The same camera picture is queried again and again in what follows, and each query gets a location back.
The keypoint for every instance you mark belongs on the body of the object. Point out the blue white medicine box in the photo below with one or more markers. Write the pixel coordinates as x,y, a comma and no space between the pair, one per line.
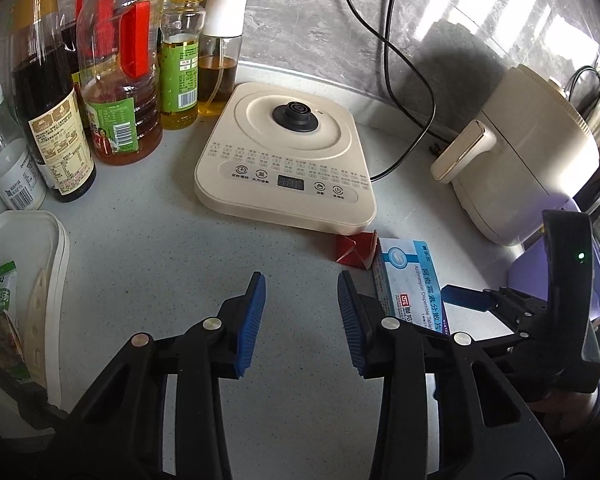
407,285

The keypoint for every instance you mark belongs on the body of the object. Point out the red cap oil bottle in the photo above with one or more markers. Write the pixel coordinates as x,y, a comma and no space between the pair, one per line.
120,87

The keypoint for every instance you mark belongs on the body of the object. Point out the dark soy sauce bottle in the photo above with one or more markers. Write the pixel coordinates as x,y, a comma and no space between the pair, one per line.
45,99

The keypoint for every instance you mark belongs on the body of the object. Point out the small clear white cap jar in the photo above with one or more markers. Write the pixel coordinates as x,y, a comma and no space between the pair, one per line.
21,184

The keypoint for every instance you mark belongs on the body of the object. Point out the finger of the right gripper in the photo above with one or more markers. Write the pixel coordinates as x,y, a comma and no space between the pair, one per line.
477,300

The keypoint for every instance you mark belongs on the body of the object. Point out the red paper wrapper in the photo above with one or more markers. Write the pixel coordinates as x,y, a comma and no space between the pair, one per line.
356,250

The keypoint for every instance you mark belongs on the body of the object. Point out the white top oil sprayer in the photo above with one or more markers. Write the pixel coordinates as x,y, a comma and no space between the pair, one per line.
219,51

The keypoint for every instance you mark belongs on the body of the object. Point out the green seasoning packet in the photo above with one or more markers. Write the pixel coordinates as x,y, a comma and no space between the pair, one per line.
11,352

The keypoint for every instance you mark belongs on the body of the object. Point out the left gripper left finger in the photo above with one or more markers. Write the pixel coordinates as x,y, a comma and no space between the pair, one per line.
115,431

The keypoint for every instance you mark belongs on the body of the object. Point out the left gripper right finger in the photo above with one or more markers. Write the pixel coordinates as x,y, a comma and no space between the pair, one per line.
447,411

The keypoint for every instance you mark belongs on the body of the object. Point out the white plastic tray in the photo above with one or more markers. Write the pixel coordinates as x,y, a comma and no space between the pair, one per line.
38,244

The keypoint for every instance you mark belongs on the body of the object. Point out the yellow cap green label bottle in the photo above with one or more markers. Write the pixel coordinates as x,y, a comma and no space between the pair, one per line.
180,27

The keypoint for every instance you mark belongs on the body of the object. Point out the cream air fryer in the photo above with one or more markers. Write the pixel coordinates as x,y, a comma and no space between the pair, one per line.
527,150

